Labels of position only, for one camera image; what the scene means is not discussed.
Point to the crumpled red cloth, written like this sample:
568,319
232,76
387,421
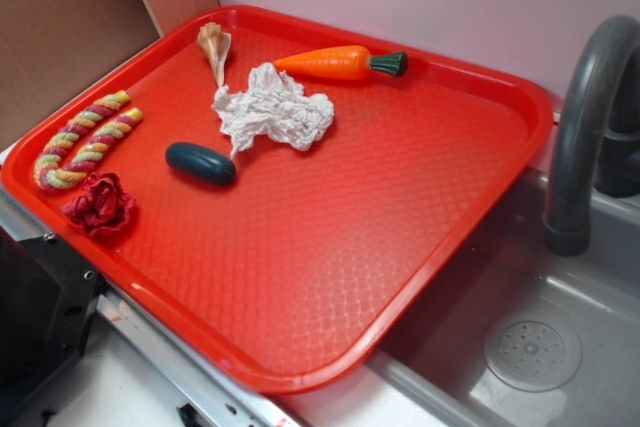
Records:
103,208

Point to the black metal block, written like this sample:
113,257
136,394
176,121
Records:
48,297

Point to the multicolour twisted rope toy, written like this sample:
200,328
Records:
76,150

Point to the grey plastic sink basin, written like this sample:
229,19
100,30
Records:
434,353

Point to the grey toy faucet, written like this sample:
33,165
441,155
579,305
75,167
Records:
597,142

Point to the dark green oval object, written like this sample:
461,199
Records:
201,162

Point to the crumpled white cloth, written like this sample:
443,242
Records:
276,106

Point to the round sink drain cover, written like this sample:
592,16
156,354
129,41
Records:
532,355

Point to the brown cardboard panel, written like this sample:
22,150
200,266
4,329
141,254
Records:
52,50

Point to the orange toy carrot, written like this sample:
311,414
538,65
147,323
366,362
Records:
352,62

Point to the red plastic tray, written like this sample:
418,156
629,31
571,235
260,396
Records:
288,278

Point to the tan conch seashell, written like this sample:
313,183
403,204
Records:
215,44

